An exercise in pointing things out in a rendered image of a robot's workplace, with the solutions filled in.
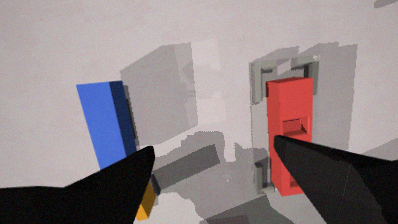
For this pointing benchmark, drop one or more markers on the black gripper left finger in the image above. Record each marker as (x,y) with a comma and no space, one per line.
(112,195)

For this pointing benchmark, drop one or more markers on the blue bar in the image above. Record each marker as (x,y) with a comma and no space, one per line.
(108,122)

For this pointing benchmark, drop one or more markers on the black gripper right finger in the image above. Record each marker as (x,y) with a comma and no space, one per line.
(344,187)

